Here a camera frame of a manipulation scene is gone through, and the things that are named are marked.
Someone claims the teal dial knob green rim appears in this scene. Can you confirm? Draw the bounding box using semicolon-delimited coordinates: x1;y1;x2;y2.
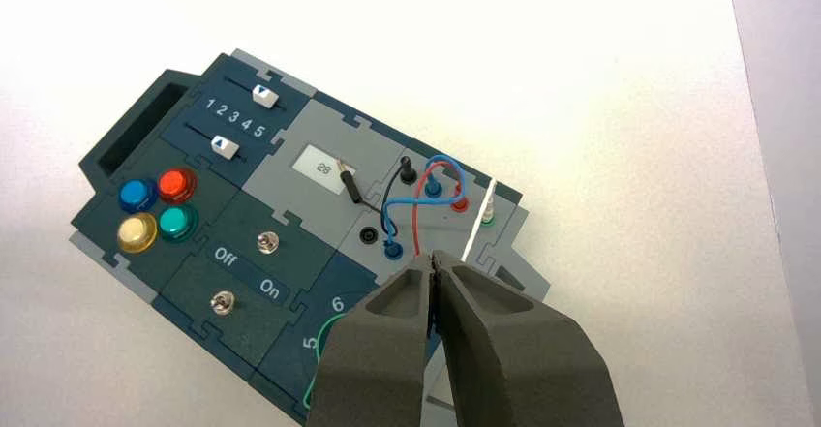
299;312;350;412

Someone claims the white slider knob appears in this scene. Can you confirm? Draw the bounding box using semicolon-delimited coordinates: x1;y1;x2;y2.
251;85;281;109
210;135;241;161

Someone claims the thin blue cable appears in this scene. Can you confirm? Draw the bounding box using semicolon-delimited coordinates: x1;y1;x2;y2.
380;154;470;249

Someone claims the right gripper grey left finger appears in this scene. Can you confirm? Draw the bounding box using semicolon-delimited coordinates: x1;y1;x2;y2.
305;254;434;427

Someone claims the small white display screen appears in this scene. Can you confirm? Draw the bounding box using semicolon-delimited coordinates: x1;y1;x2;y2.
291;144;350;196

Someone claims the thin red cable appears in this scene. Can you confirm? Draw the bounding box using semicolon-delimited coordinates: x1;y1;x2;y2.
413;162;465;258

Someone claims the blue round push button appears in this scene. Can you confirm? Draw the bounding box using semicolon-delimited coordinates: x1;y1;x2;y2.
118;178;159;214

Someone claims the green round push button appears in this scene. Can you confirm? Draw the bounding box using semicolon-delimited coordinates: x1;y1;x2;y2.
157;204;200;244

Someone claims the thin white cable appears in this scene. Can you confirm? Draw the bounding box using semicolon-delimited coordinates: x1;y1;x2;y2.
463;178;499;265

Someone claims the black probe plug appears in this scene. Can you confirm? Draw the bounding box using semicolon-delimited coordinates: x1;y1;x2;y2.
338;159;364;206

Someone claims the red round push button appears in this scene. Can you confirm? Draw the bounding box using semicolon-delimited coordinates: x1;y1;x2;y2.
157;167;198;205

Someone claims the teal and grey task box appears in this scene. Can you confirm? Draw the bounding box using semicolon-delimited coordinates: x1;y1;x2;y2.
69;48;552;427

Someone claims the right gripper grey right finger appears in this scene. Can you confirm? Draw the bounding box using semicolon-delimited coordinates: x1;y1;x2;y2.
431;250;625;427

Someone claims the thin black cable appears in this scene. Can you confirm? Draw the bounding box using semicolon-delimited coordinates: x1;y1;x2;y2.
358;173;407;236

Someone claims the yellow round push button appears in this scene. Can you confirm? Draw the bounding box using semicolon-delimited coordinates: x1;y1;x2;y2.
116;212;159;256

